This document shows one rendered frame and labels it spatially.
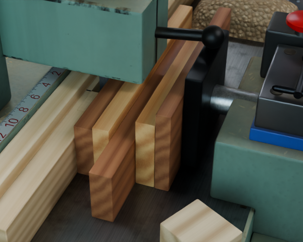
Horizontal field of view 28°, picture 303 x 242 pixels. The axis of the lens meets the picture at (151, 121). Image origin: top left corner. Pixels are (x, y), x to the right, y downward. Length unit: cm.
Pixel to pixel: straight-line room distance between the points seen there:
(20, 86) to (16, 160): 37
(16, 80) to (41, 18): 32
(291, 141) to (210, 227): 9
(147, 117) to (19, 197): 12
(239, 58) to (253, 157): 24
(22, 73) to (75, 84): 31
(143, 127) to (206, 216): 9
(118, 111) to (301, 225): 18
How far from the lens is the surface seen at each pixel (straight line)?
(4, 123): 50
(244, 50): 71
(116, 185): 47
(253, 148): 47
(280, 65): 49
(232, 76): 66
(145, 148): 49
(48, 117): 51
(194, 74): 48
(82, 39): 52
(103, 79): 57
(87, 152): 51
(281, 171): 47
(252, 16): 73
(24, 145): 49
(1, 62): 76
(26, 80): 84
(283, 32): 52
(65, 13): 51
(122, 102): 51
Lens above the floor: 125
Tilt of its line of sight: 37 degrees down
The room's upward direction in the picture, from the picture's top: 1 degrees clockwise
